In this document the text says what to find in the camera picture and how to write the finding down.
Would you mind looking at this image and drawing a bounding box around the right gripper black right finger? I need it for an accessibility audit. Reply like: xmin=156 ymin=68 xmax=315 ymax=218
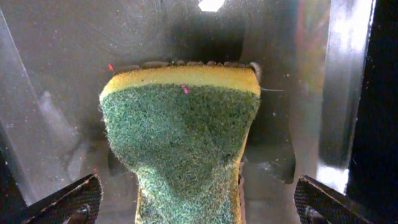
xmin=294 ymin=175 xmax=373 ymax=223

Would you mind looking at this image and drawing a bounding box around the black water tray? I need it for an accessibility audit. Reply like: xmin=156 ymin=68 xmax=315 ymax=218
xmin=1 ymin=0 xmax=397 ymax=223

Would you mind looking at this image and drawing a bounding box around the green yellow sponge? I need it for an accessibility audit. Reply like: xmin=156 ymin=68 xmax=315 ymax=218
xmin=99 ymin=65 xmax=261 ymax=223

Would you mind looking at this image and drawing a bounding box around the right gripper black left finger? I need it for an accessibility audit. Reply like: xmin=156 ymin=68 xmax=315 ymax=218
xmin=20 ymin=174 xmax=103 ymax=224

